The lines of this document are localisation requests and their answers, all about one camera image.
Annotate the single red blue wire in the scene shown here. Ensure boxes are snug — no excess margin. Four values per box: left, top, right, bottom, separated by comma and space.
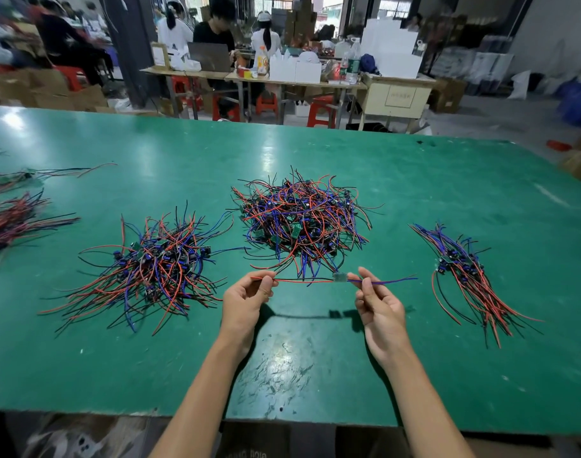
249, 272, 418, 286

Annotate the single thin dark wire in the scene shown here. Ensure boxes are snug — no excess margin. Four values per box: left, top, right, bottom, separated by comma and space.
0, 163, 116, 197

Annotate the person's right forearm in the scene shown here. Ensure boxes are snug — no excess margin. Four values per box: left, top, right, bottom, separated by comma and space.
371, 350, 476, 458

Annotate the person's left hand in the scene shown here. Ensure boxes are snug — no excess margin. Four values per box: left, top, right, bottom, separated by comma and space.
219, 270, 281, 361

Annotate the cream cabinet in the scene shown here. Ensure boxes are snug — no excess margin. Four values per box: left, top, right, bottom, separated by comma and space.
356, 74, 438, 132

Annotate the dark pillar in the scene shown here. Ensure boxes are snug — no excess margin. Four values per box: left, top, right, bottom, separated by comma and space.
98, 0, 170, 109

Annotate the brown cardboard box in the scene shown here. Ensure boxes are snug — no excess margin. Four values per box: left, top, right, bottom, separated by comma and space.
432, 78, 469, 115

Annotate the long wooden work table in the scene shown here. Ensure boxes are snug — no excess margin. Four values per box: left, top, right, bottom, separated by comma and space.
140, 66, 437, 130

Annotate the person's left forearm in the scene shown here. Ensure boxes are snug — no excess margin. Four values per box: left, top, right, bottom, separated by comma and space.
150, 343, 258, 458

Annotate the row of white containers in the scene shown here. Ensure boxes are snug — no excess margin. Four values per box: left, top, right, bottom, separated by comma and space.
268, 52, 324, 85

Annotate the person's right hand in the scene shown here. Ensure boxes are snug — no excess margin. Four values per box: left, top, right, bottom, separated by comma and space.
346, 267, 412, 368

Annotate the grey laptop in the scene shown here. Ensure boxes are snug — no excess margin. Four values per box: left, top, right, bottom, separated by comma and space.
187, 43, 233, 73

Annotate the stack of white boxes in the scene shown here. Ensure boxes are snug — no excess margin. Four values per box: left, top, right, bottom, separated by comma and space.
360, 16, 424, 79

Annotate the heap of blue bags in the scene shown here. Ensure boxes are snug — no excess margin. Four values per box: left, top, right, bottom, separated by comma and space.
556, 73, 581, 128

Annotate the small bunch of set-aside wires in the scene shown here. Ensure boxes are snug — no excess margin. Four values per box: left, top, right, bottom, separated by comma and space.
409, 222, 544, 350

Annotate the row of cardboard boxes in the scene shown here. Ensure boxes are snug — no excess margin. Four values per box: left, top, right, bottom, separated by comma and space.
0, 69, 109, 113

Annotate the red plastic stool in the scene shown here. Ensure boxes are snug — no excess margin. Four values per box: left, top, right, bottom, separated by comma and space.
171, 76, 205, 116
54, 66, 89, 92
255, 90, 281, 116
306, 95, 340, 130

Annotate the pile of wires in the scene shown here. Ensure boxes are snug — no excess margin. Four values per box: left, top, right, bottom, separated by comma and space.
230, 169, 374, 282

